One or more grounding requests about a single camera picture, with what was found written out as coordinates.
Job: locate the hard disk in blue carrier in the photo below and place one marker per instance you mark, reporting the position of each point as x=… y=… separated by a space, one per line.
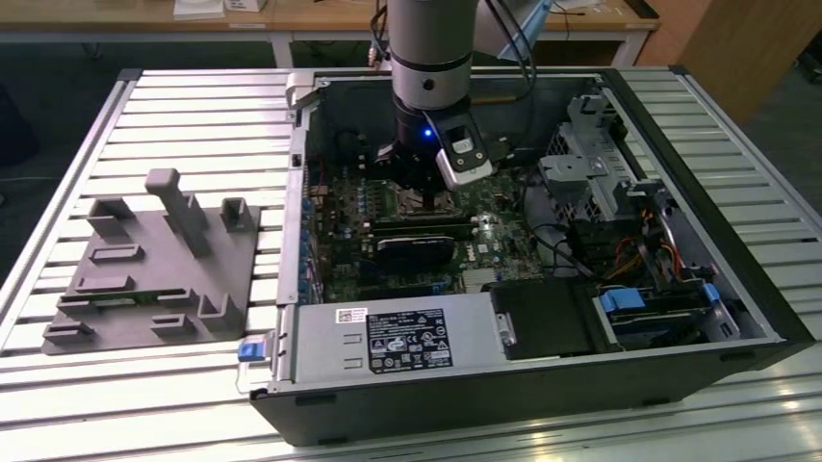
x=619 y=298

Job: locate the black RAM slot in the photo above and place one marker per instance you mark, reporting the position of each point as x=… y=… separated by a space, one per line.
x=418 y=222
x=420 y=232

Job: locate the pale blue teach pendant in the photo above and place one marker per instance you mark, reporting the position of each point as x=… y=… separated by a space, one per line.
x=530 y=29

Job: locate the grey parts rack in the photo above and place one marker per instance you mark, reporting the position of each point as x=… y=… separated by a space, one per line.
x=160 y=269

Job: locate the silver power supply unit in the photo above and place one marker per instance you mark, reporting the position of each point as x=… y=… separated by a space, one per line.
x=315 y=337

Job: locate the wooden cabinet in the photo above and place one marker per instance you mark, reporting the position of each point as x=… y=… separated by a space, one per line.
x=738 y=48

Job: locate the CPU socket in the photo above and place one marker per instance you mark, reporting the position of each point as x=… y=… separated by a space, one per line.
x=418 y=212

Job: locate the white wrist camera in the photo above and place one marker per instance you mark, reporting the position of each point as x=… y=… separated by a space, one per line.
x=466 y=163

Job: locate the black PC case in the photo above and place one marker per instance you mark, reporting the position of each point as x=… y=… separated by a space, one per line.
x=450 y=409

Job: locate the wooden desk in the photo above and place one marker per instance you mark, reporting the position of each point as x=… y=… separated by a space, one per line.
x=308 y=19

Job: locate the blue case latch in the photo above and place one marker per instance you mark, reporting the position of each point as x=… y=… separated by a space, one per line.
x=252 y=350

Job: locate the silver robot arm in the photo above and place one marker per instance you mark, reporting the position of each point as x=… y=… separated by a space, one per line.
x=430 y=48

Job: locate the silver chipset heatsink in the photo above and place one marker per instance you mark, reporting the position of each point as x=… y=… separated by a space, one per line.
x=480 y=279

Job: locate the white box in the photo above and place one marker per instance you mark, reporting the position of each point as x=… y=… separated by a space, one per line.
x=199 y=9
x=247 y=6

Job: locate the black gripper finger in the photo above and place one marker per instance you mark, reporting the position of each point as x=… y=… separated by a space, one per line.
x=442 y=183
x=404 y=166

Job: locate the green RAM stick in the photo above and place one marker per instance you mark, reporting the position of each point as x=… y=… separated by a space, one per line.
x=119 y=300

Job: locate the black graphics card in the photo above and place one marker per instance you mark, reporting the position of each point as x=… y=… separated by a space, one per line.
x=418 y=250

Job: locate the grey metal disk bay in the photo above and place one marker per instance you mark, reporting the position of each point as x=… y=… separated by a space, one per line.
x=571 y=168

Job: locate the blue plastic clip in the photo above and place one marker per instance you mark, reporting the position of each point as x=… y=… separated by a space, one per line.
x=709 y=294

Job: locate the green motherboard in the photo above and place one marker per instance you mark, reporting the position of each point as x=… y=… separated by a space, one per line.
x=507 y=240

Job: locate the black optical drive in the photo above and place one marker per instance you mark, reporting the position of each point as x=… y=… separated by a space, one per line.
x=552 y=317

